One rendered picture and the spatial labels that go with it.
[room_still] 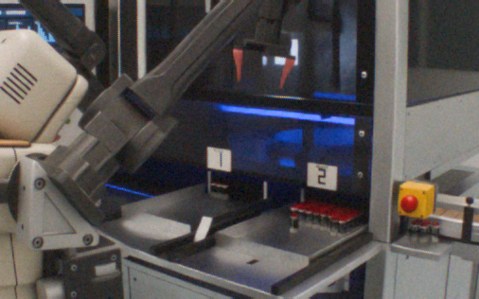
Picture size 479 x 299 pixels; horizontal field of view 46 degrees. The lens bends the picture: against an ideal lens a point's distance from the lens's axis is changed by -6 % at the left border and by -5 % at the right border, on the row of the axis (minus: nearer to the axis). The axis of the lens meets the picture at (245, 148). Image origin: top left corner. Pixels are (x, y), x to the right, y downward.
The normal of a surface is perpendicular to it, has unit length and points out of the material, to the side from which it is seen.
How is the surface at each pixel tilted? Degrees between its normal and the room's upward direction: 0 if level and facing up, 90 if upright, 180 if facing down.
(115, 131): 64
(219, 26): 75
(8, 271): 90
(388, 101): 90
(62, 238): 90
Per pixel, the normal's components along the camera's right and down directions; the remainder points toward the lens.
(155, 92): 0.13, -0.07
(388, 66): -0.62, 0.14
